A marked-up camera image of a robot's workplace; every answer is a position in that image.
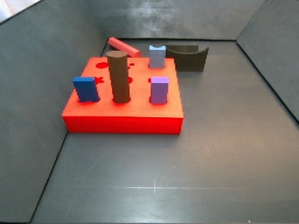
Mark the red hexagon peg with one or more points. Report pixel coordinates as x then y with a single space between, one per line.
122 46

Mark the red peg board block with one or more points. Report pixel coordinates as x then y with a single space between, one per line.
135 117

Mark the purple square peg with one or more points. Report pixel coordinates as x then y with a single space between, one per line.
159 89

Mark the blue rectangular peg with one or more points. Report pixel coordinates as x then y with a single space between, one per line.
86 89

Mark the brown cylinder peg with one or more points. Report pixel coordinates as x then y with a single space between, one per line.
118 69

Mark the light blue notched peg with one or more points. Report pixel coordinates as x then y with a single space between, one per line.
157 56

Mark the black curved cradle stand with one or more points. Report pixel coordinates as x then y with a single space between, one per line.
189 57

